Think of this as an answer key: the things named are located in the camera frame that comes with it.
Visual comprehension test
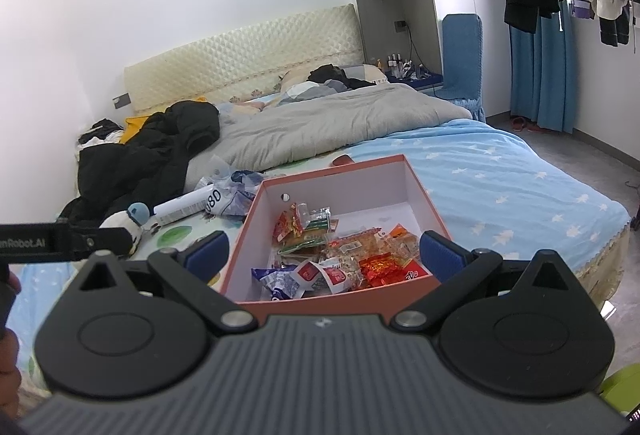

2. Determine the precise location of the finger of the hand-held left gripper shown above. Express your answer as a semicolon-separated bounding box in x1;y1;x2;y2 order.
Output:
66;223;137;262

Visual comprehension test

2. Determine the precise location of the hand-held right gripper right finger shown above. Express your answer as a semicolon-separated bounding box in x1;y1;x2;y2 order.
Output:
389;229;572;334

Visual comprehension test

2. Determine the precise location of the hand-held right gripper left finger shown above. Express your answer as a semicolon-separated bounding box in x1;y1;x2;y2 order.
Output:
74;230;257;337

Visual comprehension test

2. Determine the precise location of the red foil snack packet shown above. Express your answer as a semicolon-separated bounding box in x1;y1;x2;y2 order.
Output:
356;251;432;292

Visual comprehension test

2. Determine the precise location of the blue and white snack packet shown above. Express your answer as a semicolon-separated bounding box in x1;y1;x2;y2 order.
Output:
250;264;304;303

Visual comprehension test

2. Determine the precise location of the red and yellow snack packet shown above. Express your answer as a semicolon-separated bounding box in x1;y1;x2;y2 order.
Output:
271;209;307;247

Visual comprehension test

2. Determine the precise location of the orange-red clear snack packet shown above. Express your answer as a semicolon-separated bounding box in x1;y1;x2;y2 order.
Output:
324;229;392;277

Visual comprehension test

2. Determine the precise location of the pink cardboard box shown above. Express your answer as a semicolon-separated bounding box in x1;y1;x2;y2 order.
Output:
220;154;453;306

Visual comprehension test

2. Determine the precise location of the white and red snack packet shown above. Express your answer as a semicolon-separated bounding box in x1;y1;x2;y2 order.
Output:
292;259;354;297

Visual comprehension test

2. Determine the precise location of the person's left hand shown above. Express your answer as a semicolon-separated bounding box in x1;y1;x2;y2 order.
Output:
0;329;22;420

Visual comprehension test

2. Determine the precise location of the plush penguin toy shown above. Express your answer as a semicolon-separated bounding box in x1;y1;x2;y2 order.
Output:
99;202;154;259

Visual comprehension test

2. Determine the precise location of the fruit printed mat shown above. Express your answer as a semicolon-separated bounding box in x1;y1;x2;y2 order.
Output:
134;149;362;288

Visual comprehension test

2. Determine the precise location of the white tube bottle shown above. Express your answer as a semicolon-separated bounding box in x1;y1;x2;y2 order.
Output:
151;184;224;227

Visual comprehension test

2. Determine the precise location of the clear printed plastic bag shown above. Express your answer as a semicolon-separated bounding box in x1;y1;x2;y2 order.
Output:
199;154;267;219

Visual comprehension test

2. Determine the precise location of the black jacket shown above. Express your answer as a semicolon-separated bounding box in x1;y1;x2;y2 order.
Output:
59;99;222;227

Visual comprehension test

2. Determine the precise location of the blue star bed sheet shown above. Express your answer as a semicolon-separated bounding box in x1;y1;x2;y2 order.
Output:
10;116;632;368

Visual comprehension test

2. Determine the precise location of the black and white clothes heap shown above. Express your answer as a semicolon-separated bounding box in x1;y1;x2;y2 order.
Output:
74;116;127;152

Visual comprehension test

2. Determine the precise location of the yellow cloth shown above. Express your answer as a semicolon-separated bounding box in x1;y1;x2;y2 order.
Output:
119;96;209;147

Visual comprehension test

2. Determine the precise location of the pair of slippers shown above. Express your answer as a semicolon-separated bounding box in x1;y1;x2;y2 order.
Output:
509;114;552;134

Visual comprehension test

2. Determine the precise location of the grey duvet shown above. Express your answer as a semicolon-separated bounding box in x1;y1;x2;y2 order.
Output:
184;82;474;184

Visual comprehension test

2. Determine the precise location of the blue-topped nightstand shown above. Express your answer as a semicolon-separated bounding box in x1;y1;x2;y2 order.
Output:
384;72;447;92

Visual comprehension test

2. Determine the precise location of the blue covered chair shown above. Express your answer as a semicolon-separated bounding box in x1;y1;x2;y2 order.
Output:
439;12;487;124

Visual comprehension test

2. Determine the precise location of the patterned pillow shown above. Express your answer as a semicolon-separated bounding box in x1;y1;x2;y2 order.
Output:
276;64;327;104

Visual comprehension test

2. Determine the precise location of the group of small bottles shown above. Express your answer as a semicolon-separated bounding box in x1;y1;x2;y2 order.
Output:
374;53;432;82

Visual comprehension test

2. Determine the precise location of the cream padded headboard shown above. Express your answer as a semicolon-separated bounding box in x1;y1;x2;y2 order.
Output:
123;3;364;112

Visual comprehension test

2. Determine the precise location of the dark clothes pile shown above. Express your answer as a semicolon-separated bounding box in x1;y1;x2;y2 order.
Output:
306;63;377;92

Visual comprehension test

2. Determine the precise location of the blue curtain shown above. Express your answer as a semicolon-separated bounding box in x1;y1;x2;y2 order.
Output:
508;0;577;134

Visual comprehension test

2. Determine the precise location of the green object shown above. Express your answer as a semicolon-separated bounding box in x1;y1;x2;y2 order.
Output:
596;364;640;422

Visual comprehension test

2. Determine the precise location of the wall socket with cable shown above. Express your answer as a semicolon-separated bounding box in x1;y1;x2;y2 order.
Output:
393;19;423;66

